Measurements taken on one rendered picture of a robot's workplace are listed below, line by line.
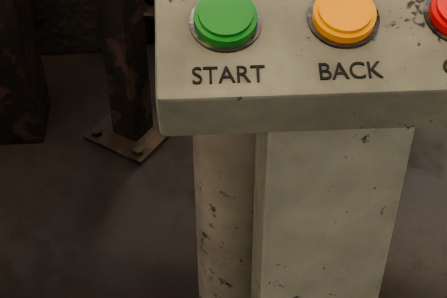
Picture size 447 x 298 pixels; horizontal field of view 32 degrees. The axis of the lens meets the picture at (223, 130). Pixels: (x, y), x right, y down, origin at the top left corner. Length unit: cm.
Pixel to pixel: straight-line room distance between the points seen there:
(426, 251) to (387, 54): 70
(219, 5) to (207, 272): 45
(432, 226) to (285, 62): 75
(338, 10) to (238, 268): 41
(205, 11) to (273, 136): 9
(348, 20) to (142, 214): 75
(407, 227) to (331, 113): 71
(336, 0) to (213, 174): 30
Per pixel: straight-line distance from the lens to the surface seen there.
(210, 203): 78
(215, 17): 48
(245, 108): 48
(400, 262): 114
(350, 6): 49
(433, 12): 51
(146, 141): 129
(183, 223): 117
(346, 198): 56
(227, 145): 71
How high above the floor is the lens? 88
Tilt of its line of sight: 42 degrees down
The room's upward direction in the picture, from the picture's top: straight up
